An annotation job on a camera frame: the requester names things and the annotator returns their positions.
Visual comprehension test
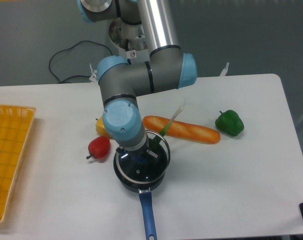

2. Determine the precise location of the yellow bell pepper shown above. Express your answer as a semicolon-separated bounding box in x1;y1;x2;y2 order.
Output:
95;117;112;139

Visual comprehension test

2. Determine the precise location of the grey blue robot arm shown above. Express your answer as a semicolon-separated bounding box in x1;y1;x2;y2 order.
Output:
77;0;197;154

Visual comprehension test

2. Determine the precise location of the black cable on floor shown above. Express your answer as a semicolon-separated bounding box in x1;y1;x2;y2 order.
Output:
48;40;114;84

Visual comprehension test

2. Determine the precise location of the green bell pepper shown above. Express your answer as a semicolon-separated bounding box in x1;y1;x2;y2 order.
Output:
215;109;245;137

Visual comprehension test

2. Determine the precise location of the green onion stalk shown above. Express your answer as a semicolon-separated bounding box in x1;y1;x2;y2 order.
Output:
150;98;188;151

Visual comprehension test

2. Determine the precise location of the glass pot lid blue knob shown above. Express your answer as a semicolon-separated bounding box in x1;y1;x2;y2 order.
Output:
113;130;171;188

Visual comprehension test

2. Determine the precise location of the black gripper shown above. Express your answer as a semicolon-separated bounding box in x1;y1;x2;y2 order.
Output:
115;137;159;163

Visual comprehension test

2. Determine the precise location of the red bell pepper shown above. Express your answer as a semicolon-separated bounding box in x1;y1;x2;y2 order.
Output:
86;136;111;160

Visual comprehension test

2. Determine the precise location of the dark saucepan blue handle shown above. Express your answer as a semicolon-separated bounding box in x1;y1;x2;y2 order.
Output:
113;139;169;240

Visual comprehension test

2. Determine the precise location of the yellow woven basket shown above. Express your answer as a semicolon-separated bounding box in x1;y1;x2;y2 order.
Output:
0;104;37;223

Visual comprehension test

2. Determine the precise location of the orange baguette bread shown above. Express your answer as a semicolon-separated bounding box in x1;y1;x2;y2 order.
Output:
142;115;221;144

